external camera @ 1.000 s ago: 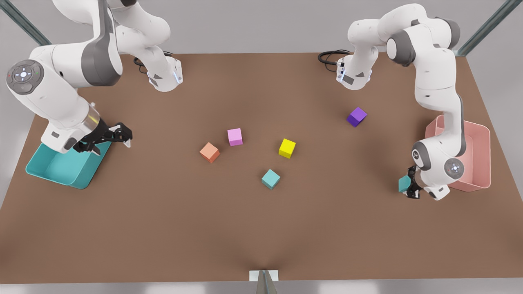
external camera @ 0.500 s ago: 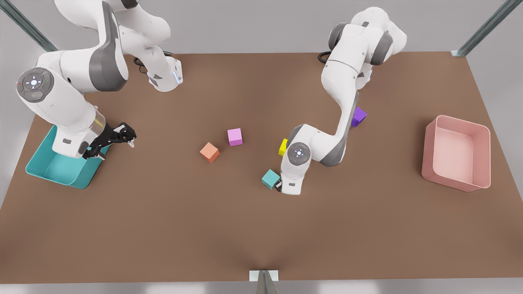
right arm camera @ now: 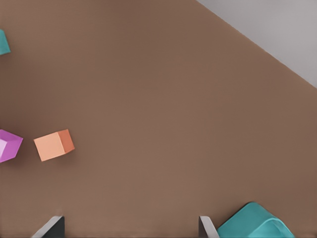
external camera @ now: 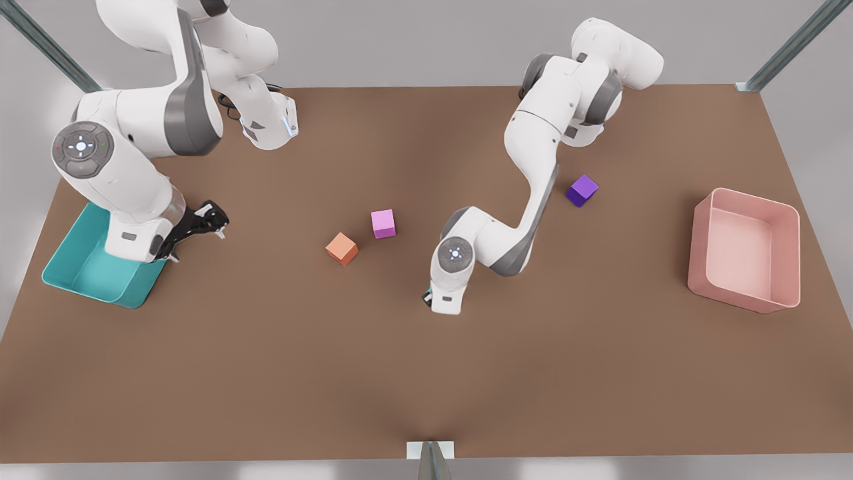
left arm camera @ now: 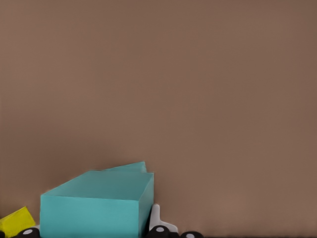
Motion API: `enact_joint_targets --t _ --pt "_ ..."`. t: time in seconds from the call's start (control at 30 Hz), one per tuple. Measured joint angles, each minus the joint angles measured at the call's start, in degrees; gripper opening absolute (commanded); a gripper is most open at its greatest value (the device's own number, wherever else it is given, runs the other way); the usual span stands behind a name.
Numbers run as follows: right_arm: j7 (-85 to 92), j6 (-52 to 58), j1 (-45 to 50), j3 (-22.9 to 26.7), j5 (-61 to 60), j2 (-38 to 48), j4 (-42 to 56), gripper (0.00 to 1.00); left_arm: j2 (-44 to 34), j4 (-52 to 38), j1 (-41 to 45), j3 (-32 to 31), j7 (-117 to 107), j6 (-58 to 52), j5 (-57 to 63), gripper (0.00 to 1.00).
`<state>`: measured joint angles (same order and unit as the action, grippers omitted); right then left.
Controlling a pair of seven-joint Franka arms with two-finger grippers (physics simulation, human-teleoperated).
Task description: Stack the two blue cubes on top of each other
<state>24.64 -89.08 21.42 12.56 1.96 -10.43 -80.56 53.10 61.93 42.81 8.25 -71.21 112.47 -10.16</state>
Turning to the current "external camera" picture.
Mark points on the teal plastic bin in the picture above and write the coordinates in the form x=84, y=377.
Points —
x=86, y=270

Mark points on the pink cube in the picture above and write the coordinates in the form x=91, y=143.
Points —
x=383, y=223

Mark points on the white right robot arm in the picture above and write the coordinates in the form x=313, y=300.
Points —
x=136, y=113

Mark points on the pink plastic bin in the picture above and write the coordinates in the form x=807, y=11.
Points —
x=743, y=250

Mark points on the purple cube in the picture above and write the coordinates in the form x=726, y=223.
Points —
x=582, y=190

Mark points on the silver frame post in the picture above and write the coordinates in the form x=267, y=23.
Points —
x=790, y=46
x=50, y=46
x=431, y=460

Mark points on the orange cube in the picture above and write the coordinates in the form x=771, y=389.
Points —
x=342, y=248

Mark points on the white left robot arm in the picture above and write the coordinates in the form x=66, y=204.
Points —
x=533, y=143

